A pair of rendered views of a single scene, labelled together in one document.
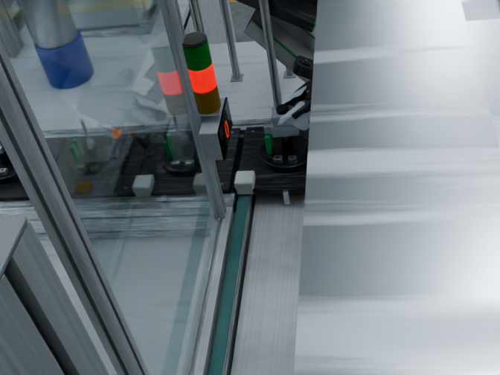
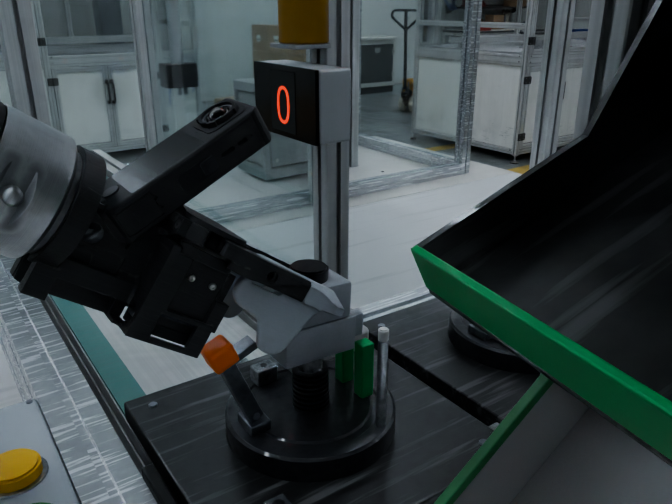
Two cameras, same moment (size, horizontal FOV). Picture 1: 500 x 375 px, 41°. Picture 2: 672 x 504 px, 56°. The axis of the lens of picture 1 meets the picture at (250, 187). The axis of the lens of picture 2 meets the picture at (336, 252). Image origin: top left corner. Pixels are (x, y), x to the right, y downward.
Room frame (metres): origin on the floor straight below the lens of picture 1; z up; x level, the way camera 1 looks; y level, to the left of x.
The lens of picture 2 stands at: (1.58, -0.42, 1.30)
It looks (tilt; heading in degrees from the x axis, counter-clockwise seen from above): 22 degrees down; 132
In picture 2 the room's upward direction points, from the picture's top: straight up
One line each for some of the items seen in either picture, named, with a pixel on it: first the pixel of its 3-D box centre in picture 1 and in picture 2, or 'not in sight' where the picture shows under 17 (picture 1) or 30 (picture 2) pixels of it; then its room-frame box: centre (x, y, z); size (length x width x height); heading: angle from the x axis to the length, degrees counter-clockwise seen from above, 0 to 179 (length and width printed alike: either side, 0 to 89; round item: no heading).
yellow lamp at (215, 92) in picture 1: (206, 97); (303, 16); (1.11, 0.05, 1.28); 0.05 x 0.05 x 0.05
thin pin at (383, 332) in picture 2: not in sight; (382, 378); (1.33, -0.09, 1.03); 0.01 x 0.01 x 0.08
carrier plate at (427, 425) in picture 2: (289, 157); (311, 432); (1.27, -0.11, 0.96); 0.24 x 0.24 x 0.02; 77
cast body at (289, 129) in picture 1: (280, 120); (318, 304); (1.27, -0.10, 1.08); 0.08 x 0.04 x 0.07; 77
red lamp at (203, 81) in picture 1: (202, 75); not in sight; (1.11, 0.05, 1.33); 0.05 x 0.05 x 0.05
